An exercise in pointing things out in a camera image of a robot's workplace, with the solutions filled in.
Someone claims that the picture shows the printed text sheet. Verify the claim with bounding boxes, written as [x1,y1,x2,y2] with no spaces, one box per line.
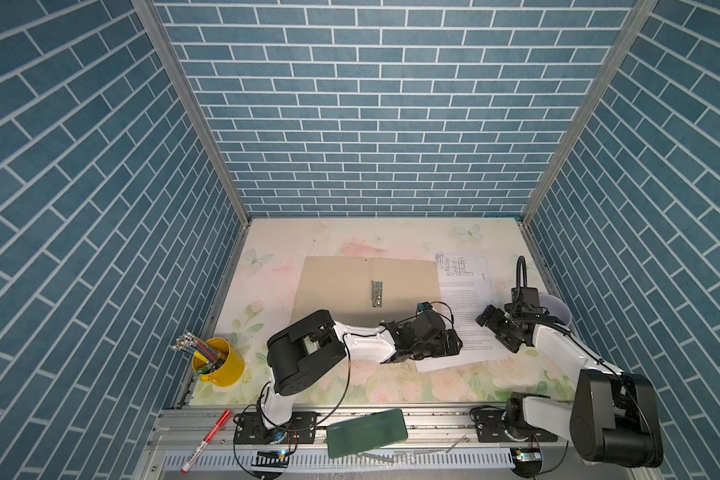
[416,279,508,373]

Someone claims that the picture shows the beige paper folder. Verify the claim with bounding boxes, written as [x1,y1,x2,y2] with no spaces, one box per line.
[290,256,441,327]

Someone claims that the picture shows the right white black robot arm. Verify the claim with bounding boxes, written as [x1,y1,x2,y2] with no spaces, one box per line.
[476,287,664,468]

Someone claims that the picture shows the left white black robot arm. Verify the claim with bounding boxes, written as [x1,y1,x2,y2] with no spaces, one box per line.
[257,302,463,430]

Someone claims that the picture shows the metal folder clip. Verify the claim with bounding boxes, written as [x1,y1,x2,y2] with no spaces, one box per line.
[371,281,383,308]

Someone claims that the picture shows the technical drawing sheet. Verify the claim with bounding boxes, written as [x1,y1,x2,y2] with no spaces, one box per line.
[435,253,490,283]

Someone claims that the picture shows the green phone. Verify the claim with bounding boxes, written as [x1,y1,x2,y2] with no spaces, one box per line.
[326,409,408,459]

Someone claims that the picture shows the yellow pencil cup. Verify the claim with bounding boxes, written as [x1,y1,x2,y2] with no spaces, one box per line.
[191,338,245,388]

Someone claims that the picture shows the red white marker pen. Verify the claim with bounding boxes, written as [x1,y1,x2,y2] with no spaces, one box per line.
[180,410,231,474]

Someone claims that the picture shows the coloured pencils bundle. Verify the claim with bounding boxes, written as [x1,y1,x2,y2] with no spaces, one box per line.
[169,331,224,375]

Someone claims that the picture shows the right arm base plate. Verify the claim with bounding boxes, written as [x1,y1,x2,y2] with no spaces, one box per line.
[469,406,558,443]

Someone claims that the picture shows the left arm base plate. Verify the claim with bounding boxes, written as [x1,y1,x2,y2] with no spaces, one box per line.
[232,412,318,445]

